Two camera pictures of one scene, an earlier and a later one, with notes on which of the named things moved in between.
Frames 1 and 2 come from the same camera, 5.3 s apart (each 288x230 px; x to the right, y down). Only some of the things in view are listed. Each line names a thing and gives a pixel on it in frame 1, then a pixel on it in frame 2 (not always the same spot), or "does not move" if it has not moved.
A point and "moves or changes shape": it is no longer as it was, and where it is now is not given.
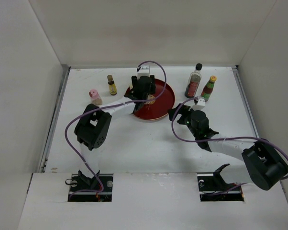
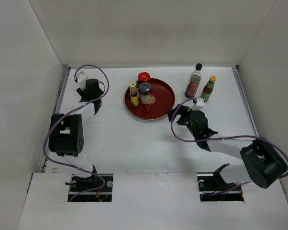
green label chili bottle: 207,89 does not move
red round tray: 164,103 does not move
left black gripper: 151,90 to 83,92
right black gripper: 184,110 does not move
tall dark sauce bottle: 194,79 does not move
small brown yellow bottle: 113,89 moves or changes shape
